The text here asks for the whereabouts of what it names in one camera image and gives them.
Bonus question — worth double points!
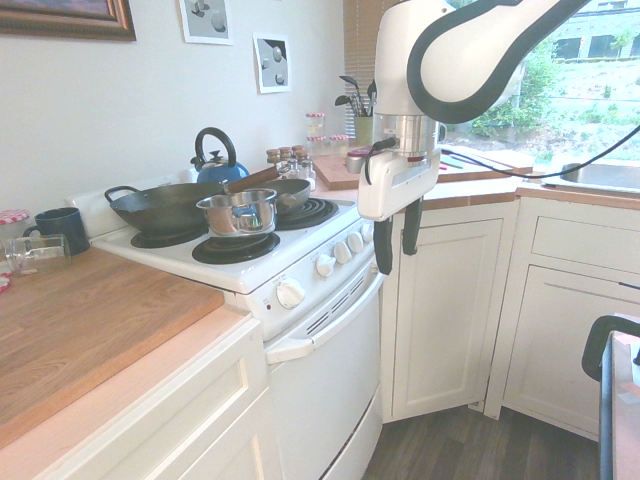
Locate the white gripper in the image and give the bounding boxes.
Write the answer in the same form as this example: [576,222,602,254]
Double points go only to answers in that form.
[357,144,442,276]

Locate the white oven control knob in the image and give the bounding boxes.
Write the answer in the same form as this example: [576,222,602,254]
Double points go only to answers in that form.
[275,279,306,309]

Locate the white oven door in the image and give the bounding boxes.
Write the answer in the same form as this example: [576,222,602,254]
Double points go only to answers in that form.
[264,272,386,480]

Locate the white corner cabinet door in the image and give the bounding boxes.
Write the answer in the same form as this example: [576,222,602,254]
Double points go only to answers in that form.
[380,197,520,425]

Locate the wooden cutting board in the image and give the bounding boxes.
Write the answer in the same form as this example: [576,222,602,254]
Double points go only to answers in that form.
[310,152,374,192]

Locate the small metal tin red lid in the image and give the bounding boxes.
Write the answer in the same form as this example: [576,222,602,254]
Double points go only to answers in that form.
[345,147,374,175]

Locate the black coil burner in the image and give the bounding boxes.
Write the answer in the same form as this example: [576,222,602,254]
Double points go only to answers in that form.
[130,228,202,250]
[274,196,341,232]
[191,231,281,265]

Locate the green utensil holder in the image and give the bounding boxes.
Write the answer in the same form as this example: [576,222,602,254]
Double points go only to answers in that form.
[353,114,375,145]

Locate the white electric stove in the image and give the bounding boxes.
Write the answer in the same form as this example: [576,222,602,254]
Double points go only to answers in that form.
[63,169,387,480]

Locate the tall glass jar checkered lid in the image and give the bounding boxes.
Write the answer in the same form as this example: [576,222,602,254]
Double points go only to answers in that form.
[305,111,327,139]

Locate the black kitchen utensils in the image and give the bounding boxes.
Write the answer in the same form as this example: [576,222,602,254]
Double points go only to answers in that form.
[333,75,378,118]

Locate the stainless steel saucepan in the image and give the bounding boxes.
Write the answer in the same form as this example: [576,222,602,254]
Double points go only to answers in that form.
[195,188,278,237]

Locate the white cabinet drawer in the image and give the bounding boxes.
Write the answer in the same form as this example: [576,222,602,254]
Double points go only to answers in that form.
[530,214,640,277]

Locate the wooden window blinds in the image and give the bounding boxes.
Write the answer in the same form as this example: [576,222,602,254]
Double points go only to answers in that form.
[342,0,401,117]

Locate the stainless steel sink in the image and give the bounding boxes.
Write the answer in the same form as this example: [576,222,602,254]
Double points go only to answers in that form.
[542,162,640,195]

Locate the black white geometric art print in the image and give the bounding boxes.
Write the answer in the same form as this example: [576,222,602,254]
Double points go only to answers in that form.
[252,32,293,95]

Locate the white counter cabinet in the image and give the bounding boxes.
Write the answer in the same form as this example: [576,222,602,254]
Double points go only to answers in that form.
[29,312,284,480]

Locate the grey geometric art print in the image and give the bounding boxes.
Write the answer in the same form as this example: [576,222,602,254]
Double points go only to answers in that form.
[178,0,235,47]

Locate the dark blue mug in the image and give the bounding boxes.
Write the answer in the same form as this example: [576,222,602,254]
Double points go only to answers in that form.
[22,206,91,257]

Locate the clear glass jar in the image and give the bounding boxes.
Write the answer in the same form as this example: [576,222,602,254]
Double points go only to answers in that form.
[3,233,73,278]

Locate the jar with red checkered lid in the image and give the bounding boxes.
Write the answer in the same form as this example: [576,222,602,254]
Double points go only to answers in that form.
[0,208,32,251]

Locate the wooden framed painting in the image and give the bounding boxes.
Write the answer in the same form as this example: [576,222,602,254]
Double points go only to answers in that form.
[0,0,138,42]

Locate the black frying pan wooden handle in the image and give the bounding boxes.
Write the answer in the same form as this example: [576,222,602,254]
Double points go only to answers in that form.
[222,166,314,217]

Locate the white oven door handle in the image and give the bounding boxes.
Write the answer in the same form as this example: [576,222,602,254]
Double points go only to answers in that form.
[265,273,385,366]

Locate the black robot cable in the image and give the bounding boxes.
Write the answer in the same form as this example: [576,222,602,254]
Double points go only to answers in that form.
[439,123,640,180]

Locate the blue kettle black handle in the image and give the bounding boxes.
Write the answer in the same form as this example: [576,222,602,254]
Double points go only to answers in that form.
[189,126,250,185]

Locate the black wok with handles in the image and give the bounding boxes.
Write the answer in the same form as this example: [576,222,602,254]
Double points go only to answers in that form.
[103,182,231,236]

